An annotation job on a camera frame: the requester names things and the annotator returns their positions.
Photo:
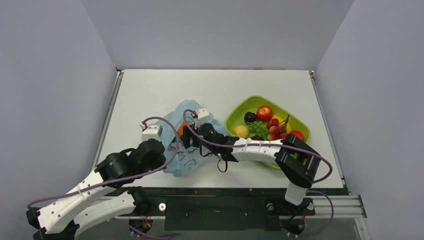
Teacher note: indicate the red fake strawberry bunch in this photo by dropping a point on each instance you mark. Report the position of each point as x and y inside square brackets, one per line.
[274, 132]

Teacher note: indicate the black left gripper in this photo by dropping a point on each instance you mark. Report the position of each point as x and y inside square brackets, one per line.
[161, 163]

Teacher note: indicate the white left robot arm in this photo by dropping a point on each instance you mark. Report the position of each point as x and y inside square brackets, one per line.
[67, 217]

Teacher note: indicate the dark red fake fruit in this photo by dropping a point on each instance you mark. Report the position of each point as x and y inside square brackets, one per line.
[257, 138]

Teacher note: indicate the yellow fake lemon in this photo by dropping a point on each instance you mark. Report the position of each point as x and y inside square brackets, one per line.
[241, 131]

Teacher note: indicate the small red fake apple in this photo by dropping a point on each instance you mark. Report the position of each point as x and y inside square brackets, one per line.
[298, 134]

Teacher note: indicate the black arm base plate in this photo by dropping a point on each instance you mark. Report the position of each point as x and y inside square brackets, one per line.
[221, 209]

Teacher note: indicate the orange fake fruit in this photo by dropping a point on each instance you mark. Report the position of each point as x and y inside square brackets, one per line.
[180, 130]

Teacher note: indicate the yellow fake mango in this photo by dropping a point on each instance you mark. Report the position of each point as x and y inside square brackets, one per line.
[282, 123]

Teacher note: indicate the green plastic tray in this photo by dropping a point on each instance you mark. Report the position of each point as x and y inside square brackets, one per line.
[251, 104]

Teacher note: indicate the blue printed plastic bag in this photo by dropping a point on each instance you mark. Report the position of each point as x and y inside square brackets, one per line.
[186, 159]

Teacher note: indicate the green fake grapes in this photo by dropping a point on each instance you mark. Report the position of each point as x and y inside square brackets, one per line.
[258, 128]

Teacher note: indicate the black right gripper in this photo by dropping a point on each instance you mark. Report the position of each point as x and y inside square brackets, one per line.
[187, 139]

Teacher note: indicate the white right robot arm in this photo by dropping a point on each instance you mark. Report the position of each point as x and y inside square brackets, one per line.
[297, 160]

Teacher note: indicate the dark purple fake plum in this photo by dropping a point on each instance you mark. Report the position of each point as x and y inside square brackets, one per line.
[250, 118]

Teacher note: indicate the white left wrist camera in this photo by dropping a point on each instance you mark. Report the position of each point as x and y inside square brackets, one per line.
[151, 131]

